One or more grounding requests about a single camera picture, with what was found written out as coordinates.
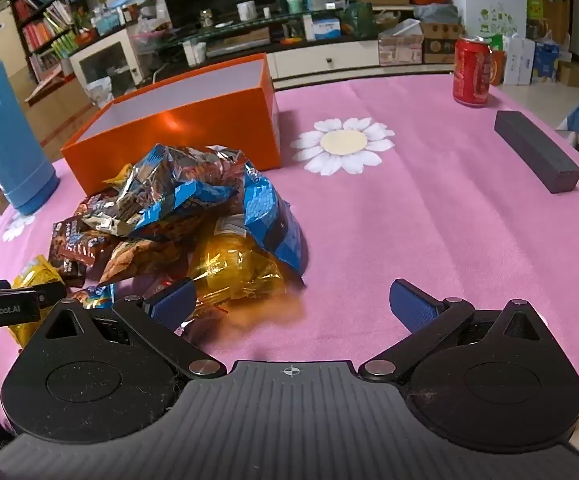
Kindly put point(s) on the white mug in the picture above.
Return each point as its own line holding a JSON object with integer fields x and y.
{"x": 247, "y": 11}

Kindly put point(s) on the blue carton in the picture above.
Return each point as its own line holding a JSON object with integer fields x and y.
{"x": 545, "y": 62}

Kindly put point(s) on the white low television cabinet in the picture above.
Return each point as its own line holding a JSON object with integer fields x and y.
{"x": 319, "y": 57}

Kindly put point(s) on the brown chocolate snack packet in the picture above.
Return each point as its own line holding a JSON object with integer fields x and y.
{"x": 96, "y": 207}
{"x": 76, "y": 250}

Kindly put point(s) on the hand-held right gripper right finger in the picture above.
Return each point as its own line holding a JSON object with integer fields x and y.
{"x": 412, "y": 305}

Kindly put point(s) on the orange white carton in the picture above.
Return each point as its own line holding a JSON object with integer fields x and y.
{"x": 498, "y": 67}

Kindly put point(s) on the dark bookshelf with books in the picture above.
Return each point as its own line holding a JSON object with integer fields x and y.
{"x": 44, "y": 15}

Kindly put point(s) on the orange cardboard box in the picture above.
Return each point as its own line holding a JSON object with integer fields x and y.
{"x": 209, "y": 130}

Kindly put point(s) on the orange biscuit print snack bag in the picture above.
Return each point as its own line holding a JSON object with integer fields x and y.
{"x": 134, "y": 260}

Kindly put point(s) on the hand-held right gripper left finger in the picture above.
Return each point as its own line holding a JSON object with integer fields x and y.
{"x": 172, "y": 305}

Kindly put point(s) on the small yellow snack packet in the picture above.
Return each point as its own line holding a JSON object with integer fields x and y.
{"x": 39, "y": 272}

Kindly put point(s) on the green snack bag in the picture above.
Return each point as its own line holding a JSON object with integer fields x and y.
{"x": 359, "y": 20}

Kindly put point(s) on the small blue orange snack packet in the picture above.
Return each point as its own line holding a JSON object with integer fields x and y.
{"x": 96, "y": 296}

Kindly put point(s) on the blue thermos flask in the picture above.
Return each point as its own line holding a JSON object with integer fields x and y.
{"x": 4, "y": 135}

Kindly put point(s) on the pink printed cardboard carton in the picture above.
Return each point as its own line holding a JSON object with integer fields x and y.
{"x": 400, "y": 47}

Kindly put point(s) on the brown printed cardboard carton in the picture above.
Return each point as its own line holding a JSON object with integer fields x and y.
{"x": 442, "y": 42}

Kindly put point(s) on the yellow patterned snack packet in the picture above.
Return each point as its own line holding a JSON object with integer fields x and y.
{"x": 119, "y": 176}

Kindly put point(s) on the white glass door cabinet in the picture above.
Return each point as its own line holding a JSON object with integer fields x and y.
{"x": 106, "y": 65}

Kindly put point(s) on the blue white tissue box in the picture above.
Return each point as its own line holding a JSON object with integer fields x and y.
{"x": 325, "y": 28}

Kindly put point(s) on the blue snack bag white lettering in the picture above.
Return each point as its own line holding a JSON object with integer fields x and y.
{"x": 274, "y": 230}

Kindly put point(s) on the wooden shelf unit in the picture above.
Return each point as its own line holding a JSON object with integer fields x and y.
{"x": 552, "y": 5}

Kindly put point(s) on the red soda can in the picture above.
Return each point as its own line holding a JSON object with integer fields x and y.
{"x": 472, "y": 72}

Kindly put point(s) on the dark grey rectangular block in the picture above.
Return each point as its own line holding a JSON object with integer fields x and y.
{"x": 537, "y": 152}

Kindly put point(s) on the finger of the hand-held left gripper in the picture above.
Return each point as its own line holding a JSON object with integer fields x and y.
{"x": 44, "y": 293}

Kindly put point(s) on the blue brown snack bag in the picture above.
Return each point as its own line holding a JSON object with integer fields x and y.
{"x": 179, "y": 185}

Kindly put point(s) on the pink floral tablecloth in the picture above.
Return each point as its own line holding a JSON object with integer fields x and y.
{"x": 419, "y": 220}

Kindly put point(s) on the large brown cardboard box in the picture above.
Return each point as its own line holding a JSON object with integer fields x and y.
{"x": 49, "y": 110}

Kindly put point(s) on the large yellow snack bag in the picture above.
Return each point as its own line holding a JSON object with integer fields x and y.
{"x": 234, "y": 270}

